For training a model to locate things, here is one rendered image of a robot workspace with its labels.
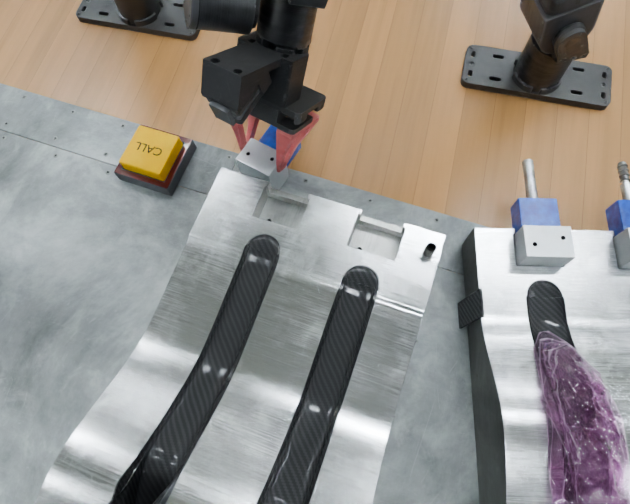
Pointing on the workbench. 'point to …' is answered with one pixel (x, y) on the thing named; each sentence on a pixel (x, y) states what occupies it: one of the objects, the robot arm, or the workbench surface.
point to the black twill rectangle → (471, 308)
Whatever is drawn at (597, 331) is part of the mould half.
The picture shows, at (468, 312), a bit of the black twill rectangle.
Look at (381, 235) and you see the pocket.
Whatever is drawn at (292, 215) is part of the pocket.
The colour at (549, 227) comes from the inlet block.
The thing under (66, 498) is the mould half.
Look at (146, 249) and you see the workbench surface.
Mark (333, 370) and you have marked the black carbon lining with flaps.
